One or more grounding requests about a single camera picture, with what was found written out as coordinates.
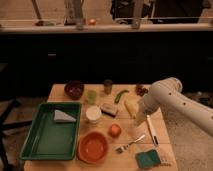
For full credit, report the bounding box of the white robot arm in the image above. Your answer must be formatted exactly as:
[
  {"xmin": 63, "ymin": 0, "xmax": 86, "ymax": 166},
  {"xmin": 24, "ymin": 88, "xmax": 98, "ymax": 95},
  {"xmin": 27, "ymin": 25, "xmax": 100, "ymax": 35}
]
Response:
[{"xmin": 138, "ymin": 77, "xmax": 213, "ymax": 137}]

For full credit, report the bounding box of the orange bowl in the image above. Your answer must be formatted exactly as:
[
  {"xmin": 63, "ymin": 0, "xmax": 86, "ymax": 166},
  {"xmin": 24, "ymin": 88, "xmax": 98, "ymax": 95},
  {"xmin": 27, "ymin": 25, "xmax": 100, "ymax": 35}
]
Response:
[{"xmin": 77, "ymin": 131, "xmax": 109, "ymax": 164}]

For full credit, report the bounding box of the yellow banana toy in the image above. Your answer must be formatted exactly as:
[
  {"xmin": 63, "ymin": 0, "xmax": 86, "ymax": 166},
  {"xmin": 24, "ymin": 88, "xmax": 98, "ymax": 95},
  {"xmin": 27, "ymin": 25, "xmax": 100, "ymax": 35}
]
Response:
[{"xmin": 124, "ymin": 101, "xmax": 137, "ymax": 119}]

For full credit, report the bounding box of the orange tomato toy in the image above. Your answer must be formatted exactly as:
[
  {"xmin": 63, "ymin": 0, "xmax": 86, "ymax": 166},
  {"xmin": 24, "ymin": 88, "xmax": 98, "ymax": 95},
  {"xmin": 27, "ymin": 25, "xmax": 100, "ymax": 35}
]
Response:
[{"xmin": 108, "ymin": 124, "xmax": 122, "ymax": 138}]

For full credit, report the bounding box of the red grapes toy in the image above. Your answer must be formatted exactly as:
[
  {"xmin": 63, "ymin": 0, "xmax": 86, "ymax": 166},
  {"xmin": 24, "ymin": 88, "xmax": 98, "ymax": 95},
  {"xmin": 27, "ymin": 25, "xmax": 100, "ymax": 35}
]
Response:
[{"xmin": 135, "ymin": 84, "xmax": 148, "ymax": 96}]

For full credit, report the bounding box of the green chili pepper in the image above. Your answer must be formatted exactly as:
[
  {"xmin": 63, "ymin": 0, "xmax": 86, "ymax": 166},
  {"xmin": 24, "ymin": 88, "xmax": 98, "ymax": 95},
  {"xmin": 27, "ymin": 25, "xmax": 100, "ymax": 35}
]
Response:
[{"xmin": 114, "ymin": 90, "xmax": 129, "ymax": 104}]

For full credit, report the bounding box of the silver fork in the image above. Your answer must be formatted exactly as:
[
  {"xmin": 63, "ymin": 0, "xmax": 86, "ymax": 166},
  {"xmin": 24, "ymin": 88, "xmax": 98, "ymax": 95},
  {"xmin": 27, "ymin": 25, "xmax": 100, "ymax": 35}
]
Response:
[{"xmin": 115, "ymin": 134, "xmax": 145, "ymax": 154}]

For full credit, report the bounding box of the teal sponge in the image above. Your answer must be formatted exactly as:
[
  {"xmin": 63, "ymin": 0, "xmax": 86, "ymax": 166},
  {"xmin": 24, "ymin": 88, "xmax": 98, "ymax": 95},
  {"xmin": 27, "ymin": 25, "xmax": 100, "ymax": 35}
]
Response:
[{"xmin": 135, "ymin": 149, "xmax": 161, "ymax": 169}]

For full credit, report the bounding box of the white cup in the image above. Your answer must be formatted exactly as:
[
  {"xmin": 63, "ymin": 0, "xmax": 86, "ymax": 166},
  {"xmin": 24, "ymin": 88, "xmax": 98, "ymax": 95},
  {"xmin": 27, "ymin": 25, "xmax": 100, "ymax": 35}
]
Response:
[{"xmin": 86, "ymin": 106, "xmax": 102, "ymax": 124}]

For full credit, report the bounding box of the metal tin can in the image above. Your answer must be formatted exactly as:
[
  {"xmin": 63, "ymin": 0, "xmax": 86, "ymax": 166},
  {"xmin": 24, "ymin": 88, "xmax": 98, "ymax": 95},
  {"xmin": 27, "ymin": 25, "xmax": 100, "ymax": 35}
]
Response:
[{"xmin": 103, "ymin": 79, "xmax": 113, "ymax": 95}]

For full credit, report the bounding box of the green translucent cup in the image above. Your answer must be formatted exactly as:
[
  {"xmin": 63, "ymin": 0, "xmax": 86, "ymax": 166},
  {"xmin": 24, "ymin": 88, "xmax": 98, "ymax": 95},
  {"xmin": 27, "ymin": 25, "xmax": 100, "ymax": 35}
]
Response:
[{"xmin": 86, "ymin": 90, "xmax": 97, "ymax": 105}]

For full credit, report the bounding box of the grey folded cloth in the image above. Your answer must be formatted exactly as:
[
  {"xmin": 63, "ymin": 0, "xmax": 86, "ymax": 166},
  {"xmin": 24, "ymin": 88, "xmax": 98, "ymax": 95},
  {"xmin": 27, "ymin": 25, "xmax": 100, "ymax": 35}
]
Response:
[{"xmin": 54, "ymin": 110, "xmax": 76, "ymax": 123}]

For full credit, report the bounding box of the green plastic tray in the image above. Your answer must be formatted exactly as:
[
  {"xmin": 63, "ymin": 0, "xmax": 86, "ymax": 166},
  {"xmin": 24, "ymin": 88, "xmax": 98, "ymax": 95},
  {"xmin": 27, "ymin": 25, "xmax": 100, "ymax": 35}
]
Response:
[{"xmin": 20, "ymin": 102, "xmax": 81, "ymax": 160}]

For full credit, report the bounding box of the orange ball on counter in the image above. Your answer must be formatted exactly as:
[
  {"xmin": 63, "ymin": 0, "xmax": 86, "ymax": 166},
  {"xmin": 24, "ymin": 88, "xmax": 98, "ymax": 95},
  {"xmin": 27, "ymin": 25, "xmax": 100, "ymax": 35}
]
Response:
[{"xmin": 88, "ymin": 19, "xmax": 97, "ymax": 26}]

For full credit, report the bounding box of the black office chair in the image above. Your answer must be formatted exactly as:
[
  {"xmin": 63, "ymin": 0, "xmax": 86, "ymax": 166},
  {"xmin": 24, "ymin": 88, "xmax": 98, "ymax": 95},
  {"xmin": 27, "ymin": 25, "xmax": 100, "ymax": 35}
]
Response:
[{"xmin": 0, "ymin": 63, "xmax": 34, "ymax": 171}]

